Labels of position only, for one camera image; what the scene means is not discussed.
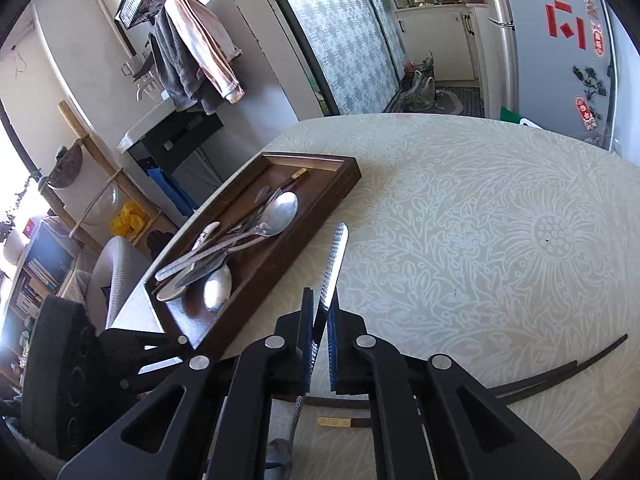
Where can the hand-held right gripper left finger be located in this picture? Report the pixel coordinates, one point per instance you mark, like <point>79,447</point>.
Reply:
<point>307,350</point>

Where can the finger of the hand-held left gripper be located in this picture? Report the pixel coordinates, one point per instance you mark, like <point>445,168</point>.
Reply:
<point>150,338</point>
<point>150,375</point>

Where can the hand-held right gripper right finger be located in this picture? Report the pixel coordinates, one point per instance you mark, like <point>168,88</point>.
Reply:
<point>337,355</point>

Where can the steel fork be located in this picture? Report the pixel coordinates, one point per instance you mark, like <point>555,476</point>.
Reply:
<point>175,290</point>

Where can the dark wooden chopstick gold tip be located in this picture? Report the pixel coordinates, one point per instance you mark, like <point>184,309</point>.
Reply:
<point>298,174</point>
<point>332,421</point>
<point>610,347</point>

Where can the large steel spoon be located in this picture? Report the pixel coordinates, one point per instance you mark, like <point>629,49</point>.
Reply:
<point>217,292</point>

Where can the brown wooden tray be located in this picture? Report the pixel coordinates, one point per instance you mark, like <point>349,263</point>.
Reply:
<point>280,270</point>

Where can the white chair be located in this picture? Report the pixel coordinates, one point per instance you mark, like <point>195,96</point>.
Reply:
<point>120,280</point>

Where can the bookshelf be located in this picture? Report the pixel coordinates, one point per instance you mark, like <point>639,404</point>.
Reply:
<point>35,280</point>

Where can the white printed ceramic spoon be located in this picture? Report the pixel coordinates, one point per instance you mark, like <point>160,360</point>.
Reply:
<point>206,235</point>

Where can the yellow cloth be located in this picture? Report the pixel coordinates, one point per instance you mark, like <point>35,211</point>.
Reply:
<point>130,219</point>

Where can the wooden ladder rack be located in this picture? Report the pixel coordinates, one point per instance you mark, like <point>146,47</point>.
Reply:
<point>100,160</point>

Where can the floral patterned tablecloth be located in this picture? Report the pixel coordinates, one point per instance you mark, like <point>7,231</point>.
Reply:
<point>475,210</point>

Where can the white sink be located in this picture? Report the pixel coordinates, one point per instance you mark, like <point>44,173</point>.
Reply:
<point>150,127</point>

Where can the grey towel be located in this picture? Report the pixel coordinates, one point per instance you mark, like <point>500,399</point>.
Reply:
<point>175,70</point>

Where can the plastic bags on floor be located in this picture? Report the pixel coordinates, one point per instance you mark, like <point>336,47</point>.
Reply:
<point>420,90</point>

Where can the grey floor mat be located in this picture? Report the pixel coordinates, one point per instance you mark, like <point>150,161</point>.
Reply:
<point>460,100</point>

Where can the pink towel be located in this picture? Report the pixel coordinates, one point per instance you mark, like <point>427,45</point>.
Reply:
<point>205,45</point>

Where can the patterned sliding door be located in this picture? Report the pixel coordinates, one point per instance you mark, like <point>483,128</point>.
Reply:
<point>340,35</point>

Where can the white kitchen counter cabinet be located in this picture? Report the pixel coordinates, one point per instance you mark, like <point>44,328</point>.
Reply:
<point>440,45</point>

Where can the silver refrigerator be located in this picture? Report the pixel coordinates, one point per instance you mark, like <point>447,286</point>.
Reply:
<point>545,90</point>

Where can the red oval fridge magnet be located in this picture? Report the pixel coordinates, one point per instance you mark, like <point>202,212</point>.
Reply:
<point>588,111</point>

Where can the dark tree fridge magnet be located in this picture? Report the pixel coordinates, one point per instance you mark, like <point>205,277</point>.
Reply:
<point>590,81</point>

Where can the red square fridge magnet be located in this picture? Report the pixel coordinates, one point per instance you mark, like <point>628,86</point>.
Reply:
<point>567,25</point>

